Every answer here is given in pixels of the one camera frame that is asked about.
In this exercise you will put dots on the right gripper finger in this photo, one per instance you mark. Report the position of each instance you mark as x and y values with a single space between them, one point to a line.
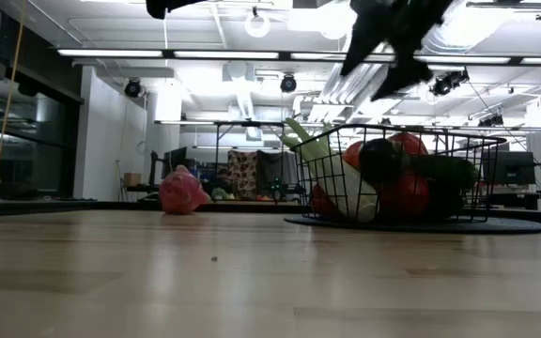
364 47
406 75

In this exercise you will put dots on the red orange oval fruit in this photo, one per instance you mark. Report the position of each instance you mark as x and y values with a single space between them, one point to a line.
411 143

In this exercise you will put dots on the long purple eggplant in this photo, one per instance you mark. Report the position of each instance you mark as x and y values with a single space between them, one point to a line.
444 171

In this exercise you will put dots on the red round apple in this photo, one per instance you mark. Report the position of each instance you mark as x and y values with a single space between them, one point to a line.
404 197

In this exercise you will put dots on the green white celery bunch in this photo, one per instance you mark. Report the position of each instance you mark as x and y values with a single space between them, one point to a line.
345 188

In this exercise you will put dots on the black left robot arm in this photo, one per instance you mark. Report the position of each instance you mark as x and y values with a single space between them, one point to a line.
162 7

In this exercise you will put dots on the black round ceiling spotlight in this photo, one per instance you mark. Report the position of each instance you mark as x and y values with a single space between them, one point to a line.
133 88
288 83

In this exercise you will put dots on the wide black computer monitor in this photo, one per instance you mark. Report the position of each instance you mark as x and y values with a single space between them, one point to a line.
510 169

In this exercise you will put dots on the long ceiling light strip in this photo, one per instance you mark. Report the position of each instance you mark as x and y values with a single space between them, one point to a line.
223 55

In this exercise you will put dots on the grey hanging cloth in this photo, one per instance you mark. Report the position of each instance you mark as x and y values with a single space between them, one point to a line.
270 173

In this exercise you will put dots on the patterned hanging cloth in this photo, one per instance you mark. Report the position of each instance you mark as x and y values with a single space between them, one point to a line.
242 169

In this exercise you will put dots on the round dark blue placemat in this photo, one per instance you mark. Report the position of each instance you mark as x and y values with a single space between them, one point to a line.
510 226

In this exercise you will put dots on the small black computer monitor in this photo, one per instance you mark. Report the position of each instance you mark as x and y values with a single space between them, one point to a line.
176 162

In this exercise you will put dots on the pink dragon fruit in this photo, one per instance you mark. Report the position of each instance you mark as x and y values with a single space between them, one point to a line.
181 192

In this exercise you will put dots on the brown cardboard box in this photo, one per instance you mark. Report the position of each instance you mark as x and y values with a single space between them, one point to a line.
132 179

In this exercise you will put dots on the black ceiling camera cluster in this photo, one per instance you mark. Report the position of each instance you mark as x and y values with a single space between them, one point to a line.
449 82

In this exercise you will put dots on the silver ceiling air duct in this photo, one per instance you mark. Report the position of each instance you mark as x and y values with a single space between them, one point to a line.
458 35

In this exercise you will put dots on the black aluminium rig frame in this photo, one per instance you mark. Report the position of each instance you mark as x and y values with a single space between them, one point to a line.
251 206

